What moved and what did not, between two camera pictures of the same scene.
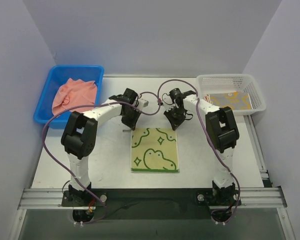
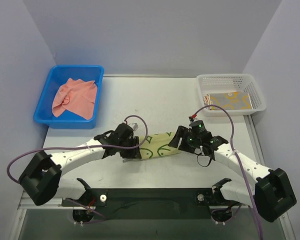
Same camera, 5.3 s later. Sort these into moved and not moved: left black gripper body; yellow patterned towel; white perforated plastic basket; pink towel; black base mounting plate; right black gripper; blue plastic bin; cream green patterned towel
Moved: left black gripper body; cream green patterned towel; right black gripper
Not moved: blue plastic bin; pink towel; black base mounting plate; yellow patterned towel; white perforated plastic basket
